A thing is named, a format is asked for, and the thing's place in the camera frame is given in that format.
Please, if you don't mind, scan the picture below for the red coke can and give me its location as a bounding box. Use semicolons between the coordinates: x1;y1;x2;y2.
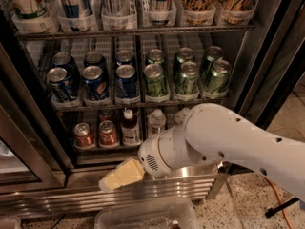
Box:
73;122;94;148
99;109;116;122
98;120;118;147

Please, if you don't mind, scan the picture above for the clear plastic bin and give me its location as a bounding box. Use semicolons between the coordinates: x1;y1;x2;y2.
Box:
94;198;199;229

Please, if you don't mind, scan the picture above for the green soda can front left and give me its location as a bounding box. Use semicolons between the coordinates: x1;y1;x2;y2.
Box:
144;64;168;97

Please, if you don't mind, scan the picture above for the green soda can rear middle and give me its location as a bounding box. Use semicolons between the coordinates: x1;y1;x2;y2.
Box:
173;47;194;71

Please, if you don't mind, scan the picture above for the fridge glass door left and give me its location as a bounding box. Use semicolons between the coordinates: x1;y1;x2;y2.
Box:
0;45;66;195

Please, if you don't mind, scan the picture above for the stainless steel fridge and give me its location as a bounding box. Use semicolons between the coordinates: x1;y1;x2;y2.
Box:
0;0;295;219

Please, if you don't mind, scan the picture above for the blue pepsi can rear right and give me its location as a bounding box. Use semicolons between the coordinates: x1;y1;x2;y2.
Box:
115;50;136;68

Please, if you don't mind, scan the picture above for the fridge glass door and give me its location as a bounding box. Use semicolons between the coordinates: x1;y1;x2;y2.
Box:
239;0;305;129
0;45;66;195

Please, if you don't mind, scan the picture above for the small clear container corner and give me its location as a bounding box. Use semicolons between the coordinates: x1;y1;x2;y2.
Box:
0;217;22;229

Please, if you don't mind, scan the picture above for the blue pepsi can front right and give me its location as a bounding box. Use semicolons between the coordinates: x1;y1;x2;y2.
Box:
115;65;139;99

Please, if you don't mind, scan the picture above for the green soda can front middle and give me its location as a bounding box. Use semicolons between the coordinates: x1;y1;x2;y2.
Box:
175;61;199;95

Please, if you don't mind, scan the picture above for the fridge glass door right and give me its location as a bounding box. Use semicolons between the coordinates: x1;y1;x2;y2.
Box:
239;0;305;129

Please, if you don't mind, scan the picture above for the green soda can rear left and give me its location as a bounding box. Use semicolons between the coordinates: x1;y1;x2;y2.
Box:
146;49;165;67

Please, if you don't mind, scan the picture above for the blue pepsi can rear left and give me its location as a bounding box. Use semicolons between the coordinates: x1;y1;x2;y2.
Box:
52;52;80;87

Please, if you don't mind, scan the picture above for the red bull can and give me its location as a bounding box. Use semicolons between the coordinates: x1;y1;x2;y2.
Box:
149;0;172;26

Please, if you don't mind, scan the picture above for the clear water bottle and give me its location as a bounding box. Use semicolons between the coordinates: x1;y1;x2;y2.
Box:
174;107;190;125
148;109;166;137

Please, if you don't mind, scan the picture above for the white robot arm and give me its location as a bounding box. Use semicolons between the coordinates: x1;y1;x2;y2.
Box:
99;103;305;201

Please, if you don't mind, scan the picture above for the green soda can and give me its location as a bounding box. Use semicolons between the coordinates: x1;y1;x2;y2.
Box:
144;64;168;97
173;47;194;71
204;59;232;94
201;46;224;81
146;49;165;67
175;61;199;95

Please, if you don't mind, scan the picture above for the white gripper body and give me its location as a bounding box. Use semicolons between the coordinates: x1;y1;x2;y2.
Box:
138;131;173;177

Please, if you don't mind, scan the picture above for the blue pepsi can front left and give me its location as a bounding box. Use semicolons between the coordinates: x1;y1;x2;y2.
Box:
47;67;78;103

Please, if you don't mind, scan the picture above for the orange cable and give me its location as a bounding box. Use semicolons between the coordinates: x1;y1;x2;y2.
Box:
265;177;294;229

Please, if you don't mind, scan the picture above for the blue pepsi can rear middle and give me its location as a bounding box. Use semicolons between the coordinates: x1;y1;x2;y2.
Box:
84;51;107;71

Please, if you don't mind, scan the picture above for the green soda can rear right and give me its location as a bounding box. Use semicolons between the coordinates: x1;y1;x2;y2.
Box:
201;46;224;81

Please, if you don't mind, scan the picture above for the white green tall can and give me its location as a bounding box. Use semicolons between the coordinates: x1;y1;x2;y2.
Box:
9;0;50;20

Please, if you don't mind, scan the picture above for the blue pepsi can front middle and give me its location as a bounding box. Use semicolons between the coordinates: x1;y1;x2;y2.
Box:
82;66;109;101

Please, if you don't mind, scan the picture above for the brown tea bottle white cap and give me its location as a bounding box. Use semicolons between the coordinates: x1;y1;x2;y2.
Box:
121;109;141;146

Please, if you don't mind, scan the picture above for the clear water bottle left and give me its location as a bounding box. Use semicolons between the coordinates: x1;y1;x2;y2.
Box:
148;109;166;137

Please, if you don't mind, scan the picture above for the black stand leg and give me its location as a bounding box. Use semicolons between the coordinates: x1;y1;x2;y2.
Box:
265;198;298;218

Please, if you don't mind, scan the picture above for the blue pepsi can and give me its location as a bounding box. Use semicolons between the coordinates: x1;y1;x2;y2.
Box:
115;65;139;99
47;67;78;103
82;66;109;101
84;51;107;71
115;50;136;68
52;52;80;87

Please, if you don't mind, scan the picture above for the clear water bottle middle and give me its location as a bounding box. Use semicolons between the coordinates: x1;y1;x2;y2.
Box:
174;107;190;125

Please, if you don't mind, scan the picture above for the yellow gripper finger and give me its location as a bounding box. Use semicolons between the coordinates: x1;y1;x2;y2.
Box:
98;157;145;191

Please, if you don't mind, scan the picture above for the green soda can front right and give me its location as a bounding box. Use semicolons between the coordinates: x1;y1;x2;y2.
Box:
204;59;232;94

